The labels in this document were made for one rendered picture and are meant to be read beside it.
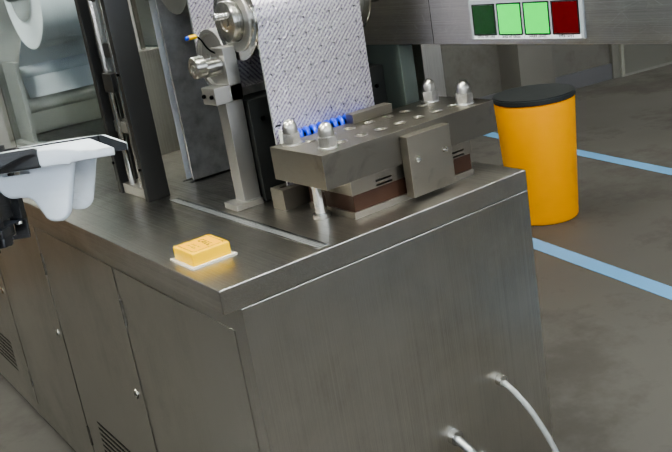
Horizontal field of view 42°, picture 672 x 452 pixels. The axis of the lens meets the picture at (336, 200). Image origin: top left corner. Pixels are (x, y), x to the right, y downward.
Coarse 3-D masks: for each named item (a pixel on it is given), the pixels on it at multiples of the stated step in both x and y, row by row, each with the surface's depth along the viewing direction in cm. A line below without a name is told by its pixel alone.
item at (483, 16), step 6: (474, 6) 156; (480, 6) 155; (486, 6) 154; (492, 6) 153; (474, 12) 157; (480, 12) 156; (486, 12) 154; (492, 12) 153; (474, 18) 157; (480, 18) 156; (486, 18) 155; (492, 18) 154; (474, 24) 158; (480, 24) 156; (486, 24) 155; (492, 24) 154; (480, 30) 157; (486, 30) 156; (492, 30) 155
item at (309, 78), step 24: (360, 24) 169; (264, 48) 158; (288, 48) 160; (312, 48) 164; (336, 48) 167; (360, 48) 170; (264, 72) 158; (288, 72) 161; (312, 72) 164; (336, 72) 167; (360, 72) 171; (288, 96) 162; (312, 96) 165; (336, 96) 168; (360, 96) 172; (312, 120) 166
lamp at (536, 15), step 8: (528, 8) 147; (536, 8) 145; (544, 8) 144; (528, 16) 147; (536, 16) 146; (544, 16) 144; (528, 24) 148; (536, 24) 146; (544, 24) 145; (528, 32) 148; (536, 32) 147; (544, 32) 145
